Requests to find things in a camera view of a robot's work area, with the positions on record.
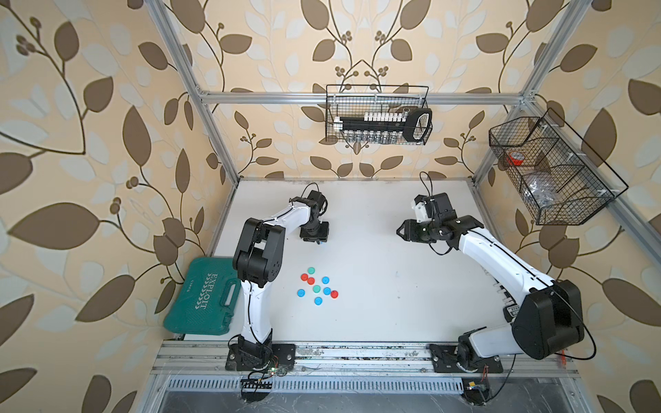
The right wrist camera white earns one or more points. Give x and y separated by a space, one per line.
421 213

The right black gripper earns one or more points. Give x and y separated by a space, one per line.
409 231

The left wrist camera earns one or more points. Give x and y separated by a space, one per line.
317 202

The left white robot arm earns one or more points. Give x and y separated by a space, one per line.
258 258

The small circuit board right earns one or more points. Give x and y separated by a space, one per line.
475 392

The black wire basket right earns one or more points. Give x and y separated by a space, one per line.
583 178

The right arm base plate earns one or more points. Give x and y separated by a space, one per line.
460 358

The black wire basket back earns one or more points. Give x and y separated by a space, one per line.
357 99

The small circuit board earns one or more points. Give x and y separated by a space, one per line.
258 384
475 392

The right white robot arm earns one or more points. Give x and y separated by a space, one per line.
550 316

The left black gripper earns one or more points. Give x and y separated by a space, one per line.
323 236

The clear plastic bag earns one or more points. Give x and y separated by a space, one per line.
539 190

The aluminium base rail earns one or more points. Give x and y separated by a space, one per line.
350 359

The green plastic tool case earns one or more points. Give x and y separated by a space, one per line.
207 300

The small circuit board left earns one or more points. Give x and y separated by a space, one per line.
258 384

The black wire basket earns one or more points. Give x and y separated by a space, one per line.
357 99
583 178

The socket rail tool black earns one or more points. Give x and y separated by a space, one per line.
409 127

